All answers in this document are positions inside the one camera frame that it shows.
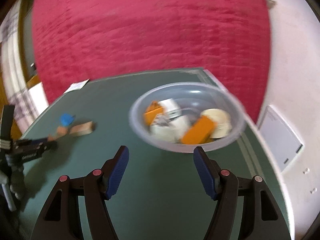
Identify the yellow wooden block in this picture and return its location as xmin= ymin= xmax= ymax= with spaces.
xmin=180 ymin=115 xmax=217 ymax=145

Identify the red quilted blanket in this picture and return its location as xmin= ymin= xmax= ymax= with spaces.
xmin=31 ymin=0 xmax=271 ymax=121

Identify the blue wooden wedge block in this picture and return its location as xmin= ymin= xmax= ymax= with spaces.
xmin=60 ymin=113 xmax=75 ymax=127

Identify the clear plastic bowl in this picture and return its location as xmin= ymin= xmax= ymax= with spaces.
xmin=129 ymin=82 xmax=246 ymax=153

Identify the orange wooden block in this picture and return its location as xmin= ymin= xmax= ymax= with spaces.
xmin=144 ymin=101 xmax=164 ymax=126

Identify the white curtain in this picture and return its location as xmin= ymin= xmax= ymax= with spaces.
xmin=1 ymin=0 xmax=49 ymax=133

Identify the white plastic cup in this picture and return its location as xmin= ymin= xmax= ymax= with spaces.
xmin=201 ymin=108 xmax=232 ymax=139

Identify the small white striped wedge block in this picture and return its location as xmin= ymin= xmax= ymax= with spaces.
xmin=150 ymin=114 xmax=191 ymax=143

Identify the white wall panel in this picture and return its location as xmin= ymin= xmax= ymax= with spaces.
xmin=258 ymin=105 xmax=304 ymax=171

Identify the natural wooden cube block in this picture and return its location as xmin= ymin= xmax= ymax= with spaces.
xmin=56 ymin=126 xmax=69 ymax=138

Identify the brown wooden block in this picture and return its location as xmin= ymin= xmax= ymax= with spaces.
xmin=69 ymin=121 xmax=95 ymax=137

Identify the white paper card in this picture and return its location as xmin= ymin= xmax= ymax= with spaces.
xmin=64 ymin=79 xmax=89 ymax=94

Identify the large white striped wedge block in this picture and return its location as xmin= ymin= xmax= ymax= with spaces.
xmin=158 ymin=98 xmax=182 ymax=119

